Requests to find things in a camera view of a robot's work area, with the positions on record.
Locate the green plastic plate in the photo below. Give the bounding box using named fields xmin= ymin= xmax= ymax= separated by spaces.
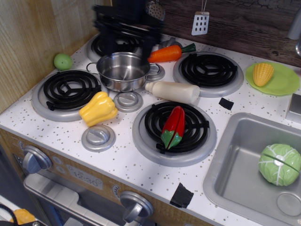
xmin=245 ymin=62 xmax=301 ymax=96

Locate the hanging silver slotted spatula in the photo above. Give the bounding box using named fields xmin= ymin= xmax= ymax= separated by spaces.
xmin=191 ymin=0 xmax=210 ymax=36

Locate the yellow toy corn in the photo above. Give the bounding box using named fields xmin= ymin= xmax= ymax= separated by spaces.
xmin=253 ymin=63 xmax=274 ymax=87

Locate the white toy bottle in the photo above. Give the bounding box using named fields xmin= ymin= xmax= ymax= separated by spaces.
xmin=145 ymin=81 xmax=200 ymax=104

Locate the yellow object bottom left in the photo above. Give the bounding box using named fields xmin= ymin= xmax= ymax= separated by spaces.
xmin=13 ymin=209 xmax=36 ymax=225

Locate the steel pot with handles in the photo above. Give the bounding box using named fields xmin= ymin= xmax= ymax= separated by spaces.
xmin=86 ymin=52 xmax=150 ymax=92

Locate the black cable bottom left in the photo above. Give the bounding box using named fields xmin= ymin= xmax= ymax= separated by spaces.
xmin=0 ymin=203 xmax=19 ymax=223

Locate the hanging silver strainer ladle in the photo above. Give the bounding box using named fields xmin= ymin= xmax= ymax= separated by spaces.
xmin=145 ymin=0 xmax=165 ymax=21

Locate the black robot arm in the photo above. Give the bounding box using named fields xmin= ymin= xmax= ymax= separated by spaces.
xmin=93 ymin=0 xmax=164 ymax=60

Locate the black tape piece front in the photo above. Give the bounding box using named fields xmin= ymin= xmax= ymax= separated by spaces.
xmin=170 ymin=183 xmax=194 ymax=209

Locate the silver faucet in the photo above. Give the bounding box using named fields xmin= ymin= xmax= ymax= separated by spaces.
xmin=287 ymin=8 xmax=301 ymax=56

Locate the silver stovetop knob back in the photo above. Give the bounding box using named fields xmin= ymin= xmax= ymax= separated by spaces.
xmin=158 ymin=37 xmax=182 ymax=49

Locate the silver stovetop knob behind pot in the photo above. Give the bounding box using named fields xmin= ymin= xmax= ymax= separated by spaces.
xmin=146 ymin=63 xmax=165 ymax=82

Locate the silver stovetop knob middle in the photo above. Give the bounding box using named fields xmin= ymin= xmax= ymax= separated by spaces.
xmin=113 ymin=91 xmax=143 ymax=113

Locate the orange toy carrot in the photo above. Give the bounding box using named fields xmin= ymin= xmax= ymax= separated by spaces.
xmin=148 ymin=43 xmax=196 ymax=63

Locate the green toy cabbage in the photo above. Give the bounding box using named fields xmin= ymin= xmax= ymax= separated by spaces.
xmin=258 ymin=144 xmax=301 ymax=186

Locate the left silver oven dial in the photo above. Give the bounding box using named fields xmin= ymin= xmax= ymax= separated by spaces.
xmin=23 ymin=145 xmax=53 ymax=174

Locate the black tape piece small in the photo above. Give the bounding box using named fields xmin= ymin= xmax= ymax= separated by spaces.
xmin=219 ymin=97 xmax=234 ymax=111

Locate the yellow toy bell pepper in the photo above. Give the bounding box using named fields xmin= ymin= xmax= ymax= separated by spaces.
xmin=79 ymin=91 xmax=118 ymax=127

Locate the right silver oven dial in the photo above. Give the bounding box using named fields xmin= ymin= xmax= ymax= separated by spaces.
xmin=120 ymin=191 xmax=154 ymax=223

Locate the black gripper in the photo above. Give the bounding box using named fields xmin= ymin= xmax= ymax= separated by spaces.
xmin=93 ymin=3 xmax=163 ymax=63

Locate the silver stovetop knob front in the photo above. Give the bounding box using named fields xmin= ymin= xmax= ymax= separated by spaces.
xmin=81 ymin=125 xmax=116 ymax=152

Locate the silver oven dial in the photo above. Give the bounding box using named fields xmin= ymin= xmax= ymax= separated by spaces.
xmin=23 ymin=145 xmax=53 ymax=174
xmin=120 ymin=191 xmax=154 ymax=223

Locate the silver oven door handle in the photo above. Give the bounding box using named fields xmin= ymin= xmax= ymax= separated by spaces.
xmin=24 ymin=174 xmax=130 ymax=226

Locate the green toy apple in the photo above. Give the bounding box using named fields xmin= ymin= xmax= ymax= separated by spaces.
xmin=53 ymin=53 xmax=73 ymax=71

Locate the grey toy sink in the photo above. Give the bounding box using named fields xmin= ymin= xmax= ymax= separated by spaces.
xmin=203 ymin=113 xmax=301 ymax=226

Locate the front left black burner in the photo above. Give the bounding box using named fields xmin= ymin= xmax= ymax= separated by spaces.
xmin=32 ymin=70 xmax=108 ymax=122

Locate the front right black burner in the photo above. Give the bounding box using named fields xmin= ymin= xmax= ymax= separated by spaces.
xmin=132 ymin=101 xmax=217 ymax=167

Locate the red toy pepper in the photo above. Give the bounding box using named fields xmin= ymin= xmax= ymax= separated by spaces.
xmin=160 ymin=105 xmax=185 ymax=150

